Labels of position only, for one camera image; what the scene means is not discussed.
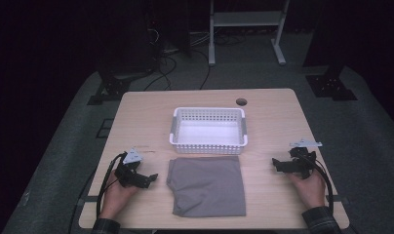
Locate white metal stand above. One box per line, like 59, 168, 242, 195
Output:
208, 0, 292, 67

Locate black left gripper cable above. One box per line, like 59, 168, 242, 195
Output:
96, 151, 128, 219

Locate grey shorts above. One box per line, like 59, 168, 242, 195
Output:
166, 155, 248, 218

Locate person's right hand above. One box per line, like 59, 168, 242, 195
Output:
289, 170, 327, 210

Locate person's left hand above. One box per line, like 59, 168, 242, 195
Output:
98, 170, 142, 220

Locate black floor cables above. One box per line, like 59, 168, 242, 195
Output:
142, 28, 247, 92

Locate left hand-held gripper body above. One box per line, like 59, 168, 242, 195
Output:
114, 148, 151, 189

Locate black stand with base plate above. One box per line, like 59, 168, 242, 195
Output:
302, 0, 359, 102
86, 0, 161, 106

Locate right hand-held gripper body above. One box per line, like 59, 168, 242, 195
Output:
280, 138, 324, 180

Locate white plastic basket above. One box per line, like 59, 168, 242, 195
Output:
169, 106, 249, 155

